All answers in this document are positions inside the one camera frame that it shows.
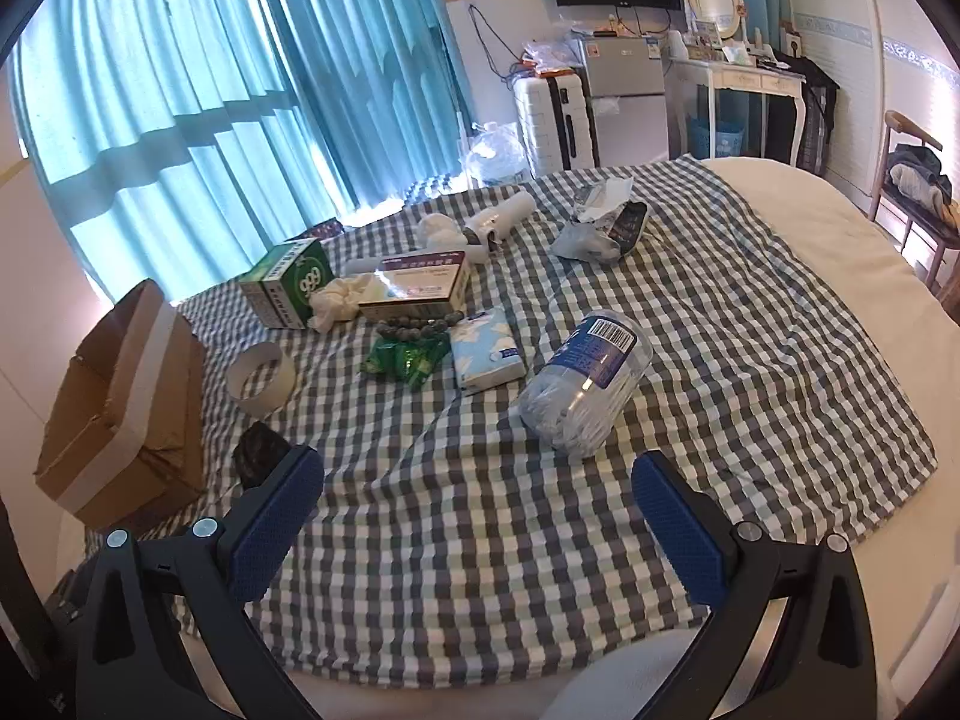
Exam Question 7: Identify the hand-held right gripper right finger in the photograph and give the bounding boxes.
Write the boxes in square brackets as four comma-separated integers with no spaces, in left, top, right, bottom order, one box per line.
[630,450,880,720]

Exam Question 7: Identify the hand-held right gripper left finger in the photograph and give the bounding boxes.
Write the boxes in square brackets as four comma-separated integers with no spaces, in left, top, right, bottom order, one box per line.
[71,444,325,720]

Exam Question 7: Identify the clear tape roll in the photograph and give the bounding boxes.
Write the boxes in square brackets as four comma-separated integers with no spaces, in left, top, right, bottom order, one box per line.
[226,343,295,415]

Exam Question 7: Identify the clear plastic cotton swab jar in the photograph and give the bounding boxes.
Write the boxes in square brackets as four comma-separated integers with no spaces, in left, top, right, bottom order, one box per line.
[510,309,642,460]

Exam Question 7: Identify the brown cardboard box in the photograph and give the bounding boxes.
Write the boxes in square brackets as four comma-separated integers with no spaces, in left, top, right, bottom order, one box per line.
[34,279,207,533]

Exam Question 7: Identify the green foil candy packets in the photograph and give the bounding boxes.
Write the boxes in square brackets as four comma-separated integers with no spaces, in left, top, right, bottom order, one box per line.
[360,336,451,389]

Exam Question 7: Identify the grey bead bracelet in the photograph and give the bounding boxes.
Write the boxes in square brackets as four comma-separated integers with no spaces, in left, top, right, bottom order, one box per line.
[375,313,460,343]

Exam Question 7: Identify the green medicine box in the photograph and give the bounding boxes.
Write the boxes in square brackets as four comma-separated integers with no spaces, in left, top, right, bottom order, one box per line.
[238,238,336,329]

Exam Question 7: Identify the blue and white tissue pack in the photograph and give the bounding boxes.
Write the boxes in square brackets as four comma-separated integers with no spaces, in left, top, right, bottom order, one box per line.
[450,310,527,396]

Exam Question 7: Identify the black object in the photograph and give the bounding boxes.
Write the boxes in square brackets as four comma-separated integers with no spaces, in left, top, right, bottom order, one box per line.
[232,424,290,488]

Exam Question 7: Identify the grey checked blanket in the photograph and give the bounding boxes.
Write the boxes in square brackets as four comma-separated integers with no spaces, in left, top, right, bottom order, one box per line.
[86,157,938,672]

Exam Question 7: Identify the white fabric scrunchie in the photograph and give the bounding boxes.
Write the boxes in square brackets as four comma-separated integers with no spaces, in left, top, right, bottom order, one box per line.
[307,275,391,332]

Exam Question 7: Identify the maroon and white medicine box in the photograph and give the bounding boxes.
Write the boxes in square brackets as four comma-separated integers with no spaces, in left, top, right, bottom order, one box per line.
[358,251,472,325]

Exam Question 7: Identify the dark printed snack packet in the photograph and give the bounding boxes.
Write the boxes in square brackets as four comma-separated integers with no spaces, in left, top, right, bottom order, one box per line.
[604,202,650,252]

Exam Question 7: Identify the crumpled white tissue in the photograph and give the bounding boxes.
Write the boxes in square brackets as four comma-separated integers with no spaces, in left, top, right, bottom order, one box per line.
[416,214,466,248]

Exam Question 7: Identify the white plastic wrapper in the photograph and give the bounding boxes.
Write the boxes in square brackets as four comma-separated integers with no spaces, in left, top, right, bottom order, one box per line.
[574,178,635,224]

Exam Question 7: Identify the blue plastic basket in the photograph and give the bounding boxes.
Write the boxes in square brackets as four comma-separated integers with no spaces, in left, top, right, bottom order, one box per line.
[690,118,746,160]

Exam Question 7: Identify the large clear water jug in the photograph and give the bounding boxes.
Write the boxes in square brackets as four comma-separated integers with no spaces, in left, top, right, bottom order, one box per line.
[461,120,526,185]

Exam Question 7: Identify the pile of clothes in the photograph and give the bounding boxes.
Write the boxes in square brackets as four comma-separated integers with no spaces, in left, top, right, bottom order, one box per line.
[885,146,960,226]

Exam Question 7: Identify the silver mini fridge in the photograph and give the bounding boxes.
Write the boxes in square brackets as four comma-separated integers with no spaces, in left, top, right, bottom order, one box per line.
[577,36,670,166]

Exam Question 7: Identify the white suitcase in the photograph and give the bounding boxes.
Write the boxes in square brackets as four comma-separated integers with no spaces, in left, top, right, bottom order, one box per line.
[514,71,599,179]

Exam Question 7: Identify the black hanging bag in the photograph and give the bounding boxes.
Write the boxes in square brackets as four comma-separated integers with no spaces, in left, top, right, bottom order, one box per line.
[765,52,841,173]

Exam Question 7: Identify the white dressing table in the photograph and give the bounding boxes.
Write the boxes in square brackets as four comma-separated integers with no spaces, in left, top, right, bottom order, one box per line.
[666,34,815,166]

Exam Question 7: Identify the wooden chair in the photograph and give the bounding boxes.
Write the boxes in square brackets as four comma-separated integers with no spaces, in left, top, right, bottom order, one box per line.
[870,110,960,290]

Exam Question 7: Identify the clear plastic bag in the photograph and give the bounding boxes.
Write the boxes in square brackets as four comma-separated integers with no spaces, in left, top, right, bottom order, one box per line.
[521,37,582,80]

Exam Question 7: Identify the black wall cable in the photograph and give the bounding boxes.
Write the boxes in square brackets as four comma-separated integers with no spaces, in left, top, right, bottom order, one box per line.
[469,4,526,80]

